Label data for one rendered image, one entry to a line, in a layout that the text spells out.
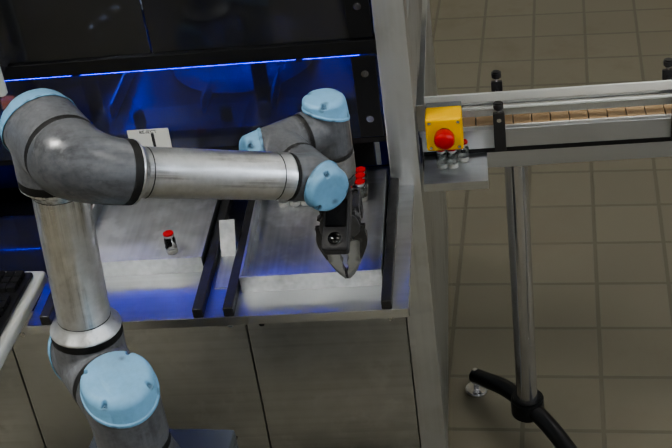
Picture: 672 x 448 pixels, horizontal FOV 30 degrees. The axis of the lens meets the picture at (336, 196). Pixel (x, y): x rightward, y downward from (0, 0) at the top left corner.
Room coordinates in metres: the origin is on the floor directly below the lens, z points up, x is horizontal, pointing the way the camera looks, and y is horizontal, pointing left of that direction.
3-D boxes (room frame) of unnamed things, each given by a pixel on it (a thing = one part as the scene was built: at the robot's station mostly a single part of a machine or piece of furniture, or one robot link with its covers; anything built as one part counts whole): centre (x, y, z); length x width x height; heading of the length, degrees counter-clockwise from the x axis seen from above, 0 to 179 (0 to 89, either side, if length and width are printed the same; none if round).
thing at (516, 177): (2.27, -0.39, 0.46); 0.09 x 0.09 x 0.77; 81
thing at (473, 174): (2.19, -0.25, 0.87); 0.14 x 0.13 x 0.02; 171
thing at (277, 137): (1.77, 0.08, 1.21); 0.11 x 0.11 x 0.08; 26
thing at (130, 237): (2.12, 0.37, 0.90); 0.34 x 0.26 x 0.04; 171
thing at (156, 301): (2.03, 0.21, 0.87); 0.70 x 0.48 x 0.02; 81
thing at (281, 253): (2.00, 0.04, 0.90); 0.34 x 0.26 x 0.04; 172
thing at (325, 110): (1.83, 0.00, 1.21); 0.09 x 0.08 x 0.11; 116
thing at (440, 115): (2.15, -0.23, 0.99); 0.08 x 0.07 x 0.07; 171
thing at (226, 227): (1.94, 0.22, 0.91); 0.14 x 0.03 x 0.06; 172
